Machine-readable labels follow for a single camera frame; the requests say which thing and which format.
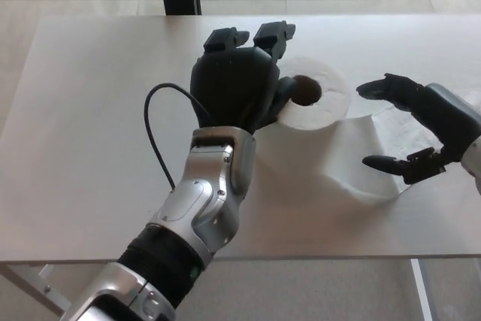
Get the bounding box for white toilet paper roll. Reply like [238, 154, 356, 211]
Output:
[256, 56, 481, 210]

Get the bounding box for white metal table bracket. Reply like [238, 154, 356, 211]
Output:
[26, 263, 57, 294]

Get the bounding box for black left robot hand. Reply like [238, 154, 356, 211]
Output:
[189, 20, 298, 136]

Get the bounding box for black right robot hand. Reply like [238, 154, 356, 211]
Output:
[355, 72, 481, 185]

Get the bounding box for white metal table leg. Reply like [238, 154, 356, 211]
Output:
[410, 258, 434, 321]

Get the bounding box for grey diagonal table leg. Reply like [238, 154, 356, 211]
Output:
[0, 262, 73, 321]

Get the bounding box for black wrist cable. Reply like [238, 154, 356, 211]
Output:
[144, 83, 212, 189]

